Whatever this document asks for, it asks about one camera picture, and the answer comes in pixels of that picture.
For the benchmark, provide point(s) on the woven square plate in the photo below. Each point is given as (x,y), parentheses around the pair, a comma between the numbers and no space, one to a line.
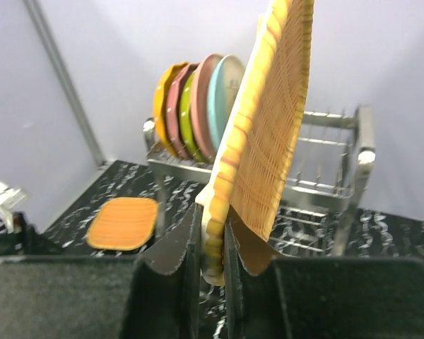
(254,157)

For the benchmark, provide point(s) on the stainless steel dish rack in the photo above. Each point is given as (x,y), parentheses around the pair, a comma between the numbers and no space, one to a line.
(333,161)

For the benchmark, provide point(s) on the beige pink leaf plate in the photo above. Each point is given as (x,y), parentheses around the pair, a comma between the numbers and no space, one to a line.
(202,76)

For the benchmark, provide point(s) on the tan plates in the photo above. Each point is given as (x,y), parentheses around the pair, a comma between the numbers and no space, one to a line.
(123,224)

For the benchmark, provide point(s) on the pink dotted scalloped plate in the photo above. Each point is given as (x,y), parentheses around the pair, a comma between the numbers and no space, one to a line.
(172,110)

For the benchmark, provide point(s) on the orange dotted scalloped plate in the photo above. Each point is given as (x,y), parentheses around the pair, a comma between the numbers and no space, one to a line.
(159,102)

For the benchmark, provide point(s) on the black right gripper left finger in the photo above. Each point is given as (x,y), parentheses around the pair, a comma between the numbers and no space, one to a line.
(164,295)

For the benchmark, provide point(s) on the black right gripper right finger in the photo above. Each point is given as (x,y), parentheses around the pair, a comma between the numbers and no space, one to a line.
(255,306)

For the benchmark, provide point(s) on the yellow-green dotted scalloped plate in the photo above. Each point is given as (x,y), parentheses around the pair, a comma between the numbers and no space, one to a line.
(185,124)

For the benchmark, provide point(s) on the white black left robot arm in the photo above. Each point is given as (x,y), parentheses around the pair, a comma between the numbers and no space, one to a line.
(24,239)

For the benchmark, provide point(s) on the beige blue leaf plate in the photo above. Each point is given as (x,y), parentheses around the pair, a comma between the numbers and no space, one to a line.
(222,90)

